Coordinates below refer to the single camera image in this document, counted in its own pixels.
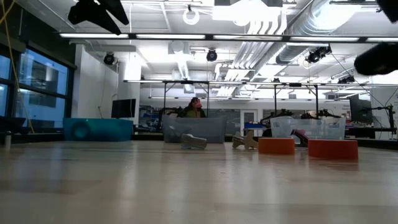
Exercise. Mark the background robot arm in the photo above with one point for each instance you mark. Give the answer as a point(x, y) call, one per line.
point(276, 113)
point(323, 112)

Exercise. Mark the black bar with light strips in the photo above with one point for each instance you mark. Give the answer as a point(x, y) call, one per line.
point(210, 37)

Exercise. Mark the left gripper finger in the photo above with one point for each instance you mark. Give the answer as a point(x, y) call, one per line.
point(118, 11)
point(90, 15)

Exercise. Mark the clear plastic bin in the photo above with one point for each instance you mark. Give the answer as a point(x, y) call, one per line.
point(323, 129)

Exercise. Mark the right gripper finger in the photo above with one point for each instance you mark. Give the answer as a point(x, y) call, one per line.
point(391, 9)
point(379, 59)

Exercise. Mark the person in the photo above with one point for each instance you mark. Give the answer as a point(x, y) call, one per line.
point(194, 110)

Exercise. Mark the orange tape roll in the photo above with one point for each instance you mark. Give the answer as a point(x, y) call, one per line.
point(276, 146)

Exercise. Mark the teal plastic bin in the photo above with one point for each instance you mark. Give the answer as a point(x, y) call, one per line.
point(112, 129)

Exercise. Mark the grey-blue staple remover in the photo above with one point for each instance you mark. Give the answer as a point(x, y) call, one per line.
point(178, 132)

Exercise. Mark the black hanging camera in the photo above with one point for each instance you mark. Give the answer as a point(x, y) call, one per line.
point(211, 55)
point(317, 54)
point(109, 59)

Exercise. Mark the black monitor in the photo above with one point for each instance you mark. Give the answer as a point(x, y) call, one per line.
point(123, 108)
point(360, 109)

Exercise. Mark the black background station frame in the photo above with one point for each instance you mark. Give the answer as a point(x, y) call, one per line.
point(186, 82)
point(295, 84)

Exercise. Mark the black aluminium table frame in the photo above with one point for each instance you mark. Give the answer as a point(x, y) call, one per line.
point(146, 137)

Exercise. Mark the red tape roll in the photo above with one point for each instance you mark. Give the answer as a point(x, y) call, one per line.
point(332, 150)

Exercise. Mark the silver ventilation duct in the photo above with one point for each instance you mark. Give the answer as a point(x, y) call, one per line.
point(311, 31)

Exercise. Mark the large window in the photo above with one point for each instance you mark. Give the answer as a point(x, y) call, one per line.
point(40, 81)

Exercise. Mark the grey translucent plastic bin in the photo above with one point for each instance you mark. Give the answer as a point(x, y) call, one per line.
point(208, 127)

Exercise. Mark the pink and black stapler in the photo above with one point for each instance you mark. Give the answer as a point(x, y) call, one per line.
point(300, 135)

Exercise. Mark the blue tape roll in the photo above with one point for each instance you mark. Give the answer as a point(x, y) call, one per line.
point(74, 131)

